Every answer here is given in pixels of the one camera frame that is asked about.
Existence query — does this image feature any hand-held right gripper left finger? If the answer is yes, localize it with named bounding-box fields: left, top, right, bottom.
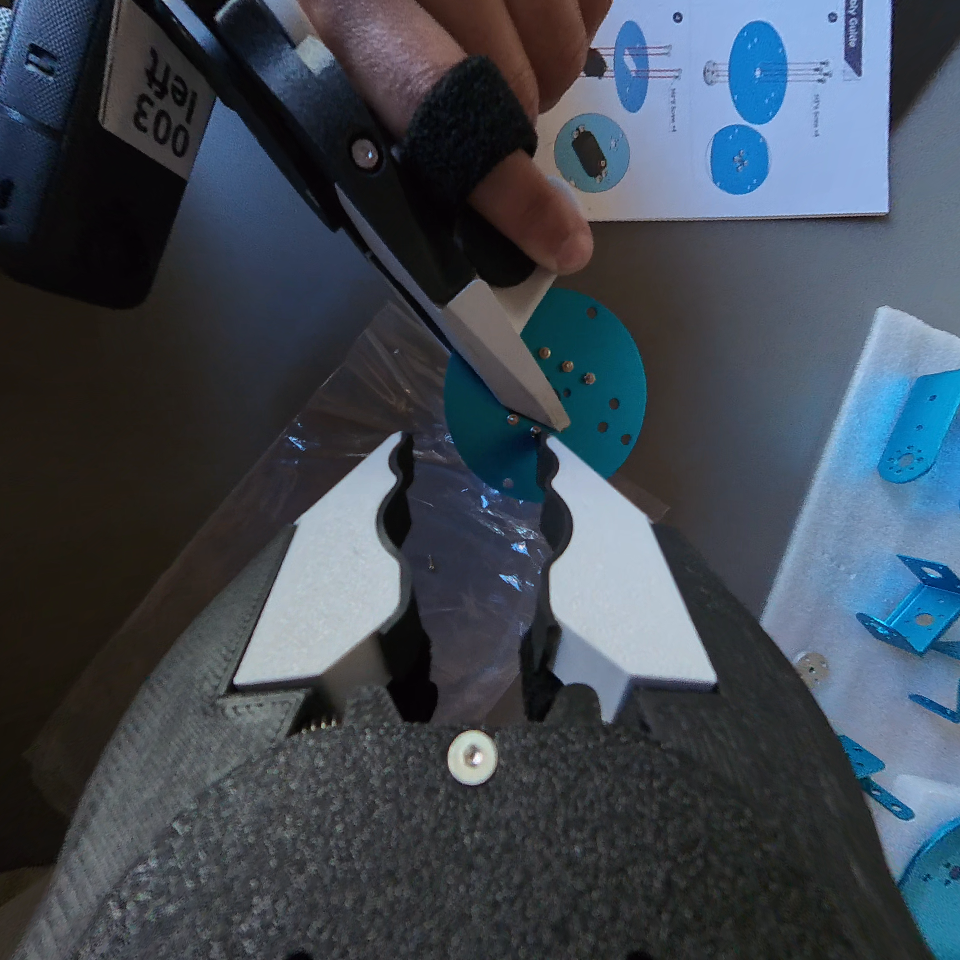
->
left=232, top=431, right=440, bottom=725

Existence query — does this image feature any person's left hand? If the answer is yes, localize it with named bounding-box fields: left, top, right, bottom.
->
left=300, top=0, right=612, bottom=273

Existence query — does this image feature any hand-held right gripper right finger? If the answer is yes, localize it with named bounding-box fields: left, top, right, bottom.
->
left=521, top=435, right=720, bottom=725

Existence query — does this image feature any clear plastic bag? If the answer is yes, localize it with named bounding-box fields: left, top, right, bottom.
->
left=33, top=300, right=672, bottom=819

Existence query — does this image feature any large blue round base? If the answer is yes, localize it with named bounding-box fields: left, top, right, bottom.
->
left=892, top=813, right=960, bottom=960

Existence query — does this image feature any small blue angled bracket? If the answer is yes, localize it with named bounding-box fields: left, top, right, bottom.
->
left=857, top=555, right=960, bottom=661

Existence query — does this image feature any white assembly guide sheet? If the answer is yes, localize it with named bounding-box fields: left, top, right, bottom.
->
left=536, top=0, right=894, bottom=224

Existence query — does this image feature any white foam sheet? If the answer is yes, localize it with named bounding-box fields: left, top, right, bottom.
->
left=759, top=305, right=960, bottom=886

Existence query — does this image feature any tall blue U bracket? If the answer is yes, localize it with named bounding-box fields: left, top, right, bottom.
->
left=877, top=371, right=960, bottom=485

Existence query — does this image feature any perforated blue U bracket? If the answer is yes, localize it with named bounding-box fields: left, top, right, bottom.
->
left=836, top=735, right=918, bottom=822

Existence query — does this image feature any blue round metal plate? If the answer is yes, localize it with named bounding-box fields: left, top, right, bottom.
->
left=444, top=287, right=648, bottom=504

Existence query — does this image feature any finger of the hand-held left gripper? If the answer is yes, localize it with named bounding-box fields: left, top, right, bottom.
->
left=335, top=186, right=570, bottom=432

